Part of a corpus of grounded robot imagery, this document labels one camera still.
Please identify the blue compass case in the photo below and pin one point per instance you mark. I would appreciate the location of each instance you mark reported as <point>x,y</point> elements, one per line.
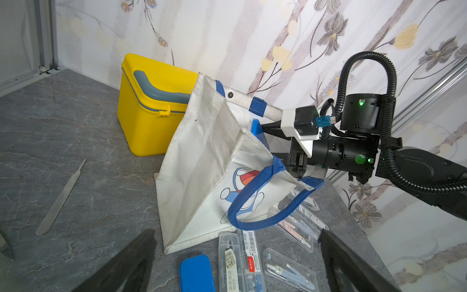
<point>256,129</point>
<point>196,275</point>

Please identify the white canvas cartoon tote bag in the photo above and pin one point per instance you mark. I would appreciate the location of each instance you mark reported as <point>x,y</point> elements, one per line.
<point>217,176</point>

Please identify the clear case pink compass right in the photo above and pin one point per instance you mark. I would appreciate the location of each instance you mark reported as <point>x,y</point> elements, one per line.
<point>295,229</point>

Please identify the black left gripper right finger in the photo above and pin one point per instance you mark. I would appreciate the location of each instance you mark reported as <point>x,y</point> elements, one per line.
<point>348,272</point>

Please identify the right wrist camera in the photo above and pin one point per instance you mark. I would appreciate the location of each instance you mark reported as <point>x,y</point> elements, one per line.
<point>304,125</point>

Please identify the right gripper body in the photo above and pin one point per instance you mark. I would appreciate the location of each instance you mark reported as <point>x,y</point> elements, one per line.
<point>354,156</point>

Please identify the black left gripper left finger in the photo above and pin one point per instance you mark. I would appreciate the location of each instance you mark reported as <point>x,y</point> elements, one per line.
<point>128,271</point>

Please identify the yellow plastic lidded box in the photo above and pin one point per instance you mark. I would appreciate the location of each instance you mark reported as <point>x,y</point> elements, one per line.
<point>152,102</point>

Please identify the metal scissors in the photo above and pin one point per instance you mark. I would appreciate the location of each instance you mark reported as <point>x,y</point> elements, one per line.
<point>5,249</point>

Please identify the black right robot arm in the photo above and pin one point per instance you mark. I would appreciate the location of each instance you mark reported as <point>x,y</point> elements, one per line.
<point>426,176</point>

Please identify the metal scalpel handle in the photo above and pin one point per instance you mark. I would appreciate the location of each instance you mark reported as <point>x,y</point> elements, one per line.
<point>52,214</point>

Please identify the clear case with red label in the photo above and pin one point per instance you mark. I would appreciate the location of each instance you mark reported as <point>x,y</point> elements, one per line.
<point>252,271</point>

